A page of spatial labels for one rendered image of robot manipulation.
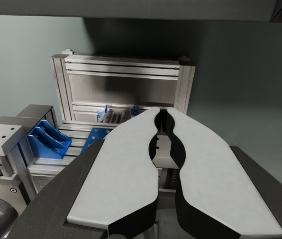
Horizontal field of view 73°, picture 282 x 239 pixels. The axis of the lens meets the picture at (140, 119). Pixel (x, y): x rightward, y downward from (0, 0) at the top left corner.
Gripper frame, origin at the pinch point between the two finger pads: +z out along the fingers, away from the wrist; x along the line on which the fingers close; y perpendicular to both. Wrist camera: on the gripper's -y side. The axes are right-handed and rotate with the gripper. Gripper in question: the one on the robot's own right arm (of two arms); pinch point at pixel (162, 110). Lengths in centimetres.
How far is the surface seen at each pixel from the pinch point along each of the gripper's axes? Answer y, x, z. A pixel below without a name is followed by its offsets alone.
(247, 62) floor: 29, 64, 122
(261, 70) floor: 34, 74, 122
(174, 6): -4.9, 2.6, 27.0
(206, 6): -5.1, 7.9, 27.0
